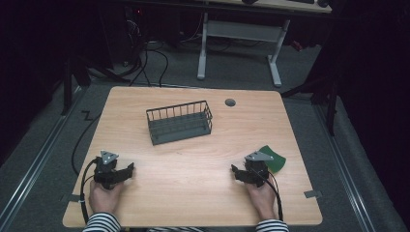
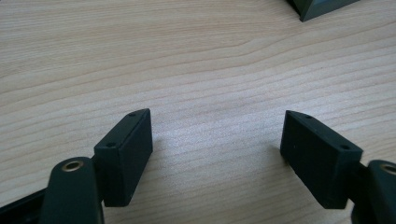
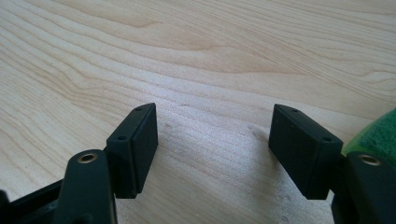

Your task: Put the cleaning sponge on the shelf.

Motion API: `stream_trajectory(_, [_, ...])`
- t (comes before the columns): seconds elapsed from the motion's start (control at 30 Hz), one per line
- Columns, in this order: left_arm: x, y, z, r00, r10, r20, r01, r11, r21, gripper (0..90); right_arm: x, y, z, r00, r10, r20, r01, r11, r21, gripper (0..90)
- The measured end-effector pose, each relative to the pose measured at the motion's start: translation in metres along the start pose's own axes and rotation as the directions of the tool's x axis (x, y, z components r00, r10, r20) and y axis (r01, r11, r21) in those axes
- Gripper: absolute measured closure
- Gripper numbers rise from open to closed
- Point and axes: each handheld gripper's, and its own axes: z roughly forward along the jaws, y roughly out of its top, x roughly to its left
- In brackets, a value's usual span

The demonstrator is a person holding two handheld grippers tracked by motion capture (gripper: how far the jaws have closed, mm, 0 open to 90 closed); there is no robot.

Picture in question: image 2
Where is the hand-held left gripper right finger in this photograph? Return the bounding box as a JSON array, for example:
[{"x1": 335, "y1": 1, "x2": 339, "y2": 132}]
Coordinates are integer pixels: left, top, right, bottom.
[{"x1": 279, "y1": 109, "x2": 364, "y2": 210}]

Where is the dark grey box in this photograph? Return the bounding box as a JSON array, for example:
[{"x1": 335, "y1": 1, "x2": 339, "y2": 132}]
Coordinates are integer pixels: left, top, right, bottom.
[{"x1": 285, "y1": 0, "x2": 361, "y2": 22}]

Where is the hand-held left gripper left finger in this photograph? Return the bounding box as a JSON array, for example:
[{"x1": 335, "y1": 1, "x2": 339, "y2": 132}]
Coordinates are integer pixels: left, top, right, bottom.
[{"x1": 93, "y1": 107, "x2": 154, "y2": 208}]

